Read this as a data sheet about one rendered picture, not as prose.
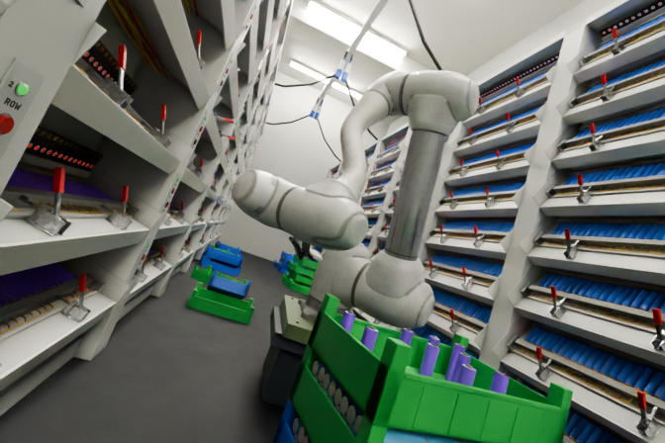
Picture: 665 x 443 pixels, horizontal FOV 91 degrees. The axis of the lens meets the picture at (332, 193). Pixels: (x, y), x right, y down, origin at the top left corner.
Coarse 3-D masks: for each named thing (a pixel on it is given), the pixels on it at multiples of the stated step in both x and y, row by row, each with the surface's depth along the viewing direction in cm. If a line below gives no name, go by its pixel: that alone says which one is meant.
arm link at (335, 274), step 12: (336, 252) 107; (348, 252) 106; (360, 252) 107; (324, 264) 108; (336, 264) 106; (348, 264) 104; (360, 264) 104; (324, 276) 107; (336, 276) 104; (348, 276) 103; (312, 288) 110; (324, 288) 106; (336, 288) 104; (348, 288) 102; (348, 300) 103
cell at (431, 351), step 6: (426, 348) 48; (432, 348) 47; (438, 348) 47; (426, 354) 48; (432, 354) 47; (426, 360) 47; (432, 360) 47; (426, 366) 47; (432, 366) 47; (420, 372) 47; (426, 372) 47; (432, 372) 47
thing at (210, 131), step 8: (216, 104) 105; (208, 120) 108; (208, 128) 115; (216, 128) 124; (208, 136) 152; (216, 136) 134; (224, 136) 163; (216, 144) 143; (224, 144) 163; (216, 152) 156
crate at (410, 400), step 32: (320, 320) 50; (320, 352) 46; (352, 352) 39; (384, 352) 35; (416, 352) 58; (448, 352) 61; (352, 384) 37; (384, 384) 33; (416, 384) 34; (448, 384) 36; (480, 384) 55; (512, 384) 51; (384, 416) 33; (416, 416) 34; (448, 416) 36; (480, 416) 38; (512, 416) 40; (544, 416) 42
